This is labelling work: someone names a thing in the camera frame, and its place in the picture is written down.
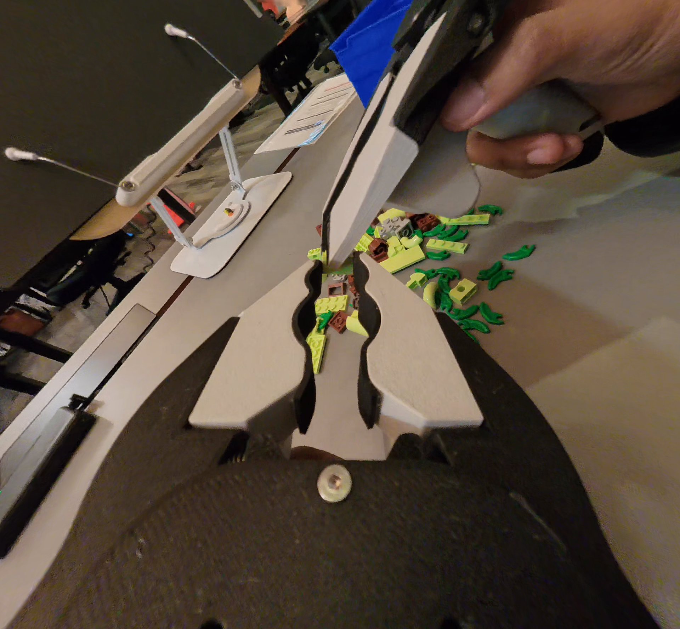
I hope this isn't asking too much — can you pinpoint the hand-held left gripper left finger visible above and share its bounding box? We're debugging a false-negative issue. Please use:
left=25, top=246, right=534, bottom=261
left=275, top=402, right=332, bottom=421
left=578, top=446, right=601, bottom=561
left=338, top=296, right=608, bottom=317
left=188, top=260, right=326, bottom=456

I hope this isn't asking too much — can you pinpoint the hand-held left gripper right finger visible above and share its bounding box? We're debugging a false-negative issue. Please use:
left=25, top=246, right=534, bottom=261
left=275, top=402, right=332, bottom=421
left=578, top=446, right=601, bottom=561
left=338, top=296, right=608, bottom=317
left=352, top=252, right=485, bottom=456

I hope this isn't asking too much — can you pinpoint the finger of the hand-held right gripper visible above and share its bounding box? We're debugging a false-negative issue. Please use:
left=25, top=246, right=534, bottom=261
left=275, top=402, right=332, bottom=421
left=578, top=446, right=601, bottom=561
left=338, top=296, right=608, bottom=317
left=321, top=74, right=394, bottom=264
left=325, top=13, right=447, bottom=270

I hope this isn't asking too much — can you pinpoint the pile of toy bricks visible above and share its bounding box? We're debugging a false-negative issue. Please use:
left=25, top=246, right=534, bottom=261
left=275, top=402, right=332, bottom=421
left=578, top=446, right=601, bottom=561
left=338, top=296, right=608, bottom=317
left=307, top=204, right=537, bottom=376

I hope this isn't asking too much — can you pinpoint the person's right forearm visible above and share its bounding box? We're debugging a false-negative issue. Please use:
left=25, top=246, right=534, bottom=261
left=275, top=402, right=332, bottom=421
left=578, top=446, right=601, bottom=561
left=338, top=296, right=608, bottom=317
left=606, top=101, right=680, bottom=158

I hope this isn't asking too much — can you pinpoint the person's right hand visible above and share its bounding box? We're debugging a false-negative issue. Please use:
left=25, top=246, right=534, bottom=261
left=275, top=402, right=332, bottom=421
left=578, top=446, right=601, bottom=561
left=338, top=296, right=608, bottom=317
left=440, top=0, right=680, bottom=181

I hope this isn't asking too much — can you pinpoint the laminated paper sheet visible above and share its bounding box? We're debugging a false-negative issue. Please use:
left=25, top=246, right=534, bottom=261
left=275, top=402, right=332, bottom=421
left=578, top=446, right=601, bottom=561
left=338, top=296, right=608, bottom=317
left=254, top=74, right=358, bottom=155

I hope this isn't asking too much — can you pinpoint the blue storage bin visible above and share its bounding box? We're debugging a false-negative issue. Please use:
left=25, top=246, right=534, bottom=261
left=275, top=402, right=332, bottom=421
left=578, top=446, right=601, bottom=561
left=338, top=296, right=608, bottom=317
left=329, top=0, right=609, bottom=109

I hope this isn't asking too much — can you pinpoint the white monitor stand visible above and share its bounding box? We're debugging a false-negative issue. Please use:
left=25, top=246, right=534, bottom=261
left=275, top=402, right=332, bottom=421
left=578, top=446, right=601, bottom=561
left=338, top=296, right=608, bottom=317
left=4, top=23, right=294, bottom=280

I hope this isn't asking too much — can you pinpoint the orange ribbed cone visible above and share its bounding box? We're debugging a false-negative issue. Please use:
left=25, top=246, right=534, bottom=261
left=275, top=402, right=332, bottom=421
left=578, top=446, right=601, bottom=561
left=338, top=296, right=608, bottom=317
left=151, top=187, right=198, bottom=227

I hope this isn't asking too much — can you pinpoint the black office chair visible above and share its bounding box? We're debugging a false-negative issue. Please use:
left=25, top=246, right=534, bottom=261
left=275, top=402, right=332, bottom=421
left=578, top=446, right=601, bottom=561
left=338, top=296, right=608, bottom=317
left=47, top=233, right=145, bottom=318

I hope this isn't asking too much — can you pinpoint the black ribbed power brick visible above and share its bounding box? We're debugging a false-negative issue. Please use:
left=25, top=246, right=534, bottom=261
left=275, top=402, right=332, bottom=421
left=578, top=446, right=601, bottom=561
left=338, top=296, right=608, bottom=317
left=0, top=405, right=100, bottom=559

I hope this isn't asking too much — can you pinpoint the black monitor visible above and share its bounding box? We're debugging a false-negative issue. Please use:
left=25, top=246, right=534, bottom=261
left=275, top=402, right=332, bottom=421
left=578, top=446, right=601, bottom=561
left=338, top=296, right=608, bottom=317
left=0, top=0, right=285, bottom=290

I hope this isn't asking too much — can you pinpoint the grey desk cable hatch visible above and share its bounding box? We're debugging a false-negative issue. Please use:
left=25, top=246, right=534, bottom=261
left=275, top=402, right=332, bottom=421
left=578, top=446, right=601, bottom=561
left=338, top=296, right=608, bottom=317
left=0, top=304, right=157, bottom=481

